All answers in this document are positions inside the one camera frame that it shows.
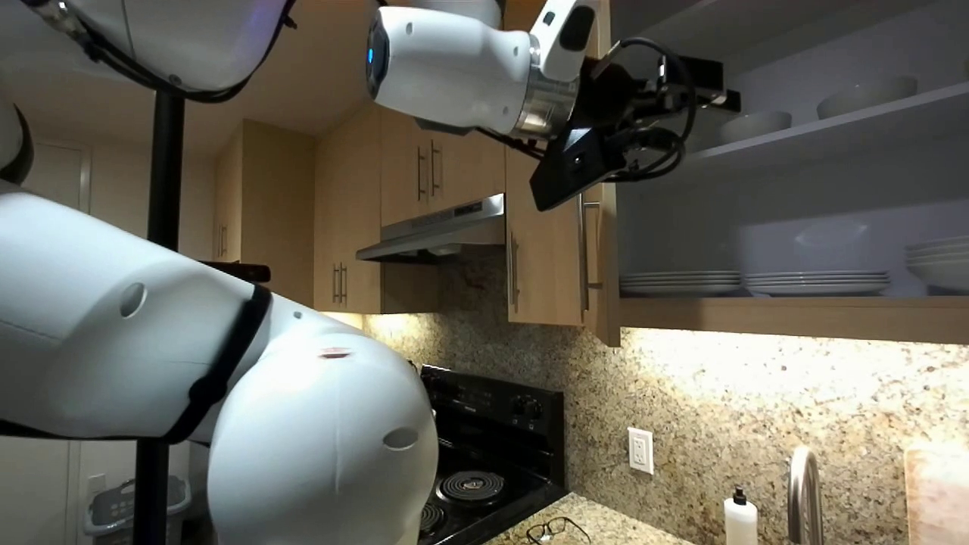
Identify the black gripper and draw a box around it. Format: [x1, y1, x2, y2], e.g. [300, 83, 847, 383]
[574, 53, 746, 139]

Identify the wide wooden cabinet door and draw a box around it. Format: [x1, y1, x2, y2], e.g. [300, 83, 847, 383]
[577, 0, 625, 348]

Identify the white cabinet shelf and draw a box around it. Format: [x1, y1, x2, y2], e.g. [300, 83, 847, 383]
[685, 78, 969, 170]

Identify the narrow wooden cabinet door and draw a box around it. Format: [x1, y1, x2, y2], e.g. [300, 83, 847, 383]
[499, 149, 586, 327]

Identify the small wooden cabinet door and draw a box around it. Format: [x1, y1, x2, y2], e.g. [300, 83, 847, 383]
[378, 102, 429, 226]
[428, 122, 509, 218]

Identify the wooden corner cabinet unit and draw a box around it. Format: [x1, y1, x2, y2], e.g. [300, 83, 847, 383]
[208, 99, 385, 314]

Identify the shallow white bowl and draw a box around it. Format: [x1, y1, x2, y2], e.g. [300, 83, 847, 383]
[716, 105, 795, 144]
[813, 72, 924, 122]

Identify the white plate stack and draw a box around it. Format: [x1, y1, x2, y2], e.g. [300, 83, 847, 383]
[737, 265, 894, 301]
[617, 265, 747, 301]

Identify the stainless steel range hood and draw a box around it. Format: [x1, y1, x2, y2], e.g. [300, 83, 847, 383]
[354, 192, 509, 265]

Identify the white dish stack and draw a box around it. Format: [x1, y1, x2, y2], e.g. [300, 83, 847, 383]
[902, 233, 969, 295]

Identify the black stove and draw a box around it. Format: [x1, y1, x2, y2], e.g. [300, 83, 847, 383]
[419, 362, 570, 545]

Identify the steel kitchen faucet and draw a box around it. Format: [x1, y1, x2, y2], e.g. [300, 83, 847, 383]
[784, 441, 828, 545]

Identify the white soap bottle black cap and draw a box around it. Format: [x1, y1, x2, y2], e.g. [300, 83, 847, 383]
[720, 483, 762, 545]

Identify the round stove burner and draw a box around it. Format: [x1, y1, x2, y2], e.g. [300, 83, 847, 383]
[433, 466, 509, 507]

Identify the pale wooden cutting board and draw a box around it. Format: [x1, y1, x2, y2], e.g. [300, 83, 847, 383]
[902, 441, 969, 545]

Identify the grey laundry basket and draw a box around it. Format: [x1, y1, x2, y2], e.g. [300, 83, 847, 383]
[85, 471, 193, 538]

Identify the wooden wall cabinet body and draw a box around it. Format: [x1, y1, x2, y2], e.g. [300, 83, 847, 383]
[607, 0, 969, 346]

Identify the white wall outlet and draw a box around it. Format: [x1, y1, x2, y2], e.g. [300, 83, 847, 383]
[625, 425, 658, 479]

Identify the black metal camera stand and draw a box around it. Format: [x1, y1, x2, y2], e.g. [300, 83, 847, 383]
[133, 85, 273, 545]

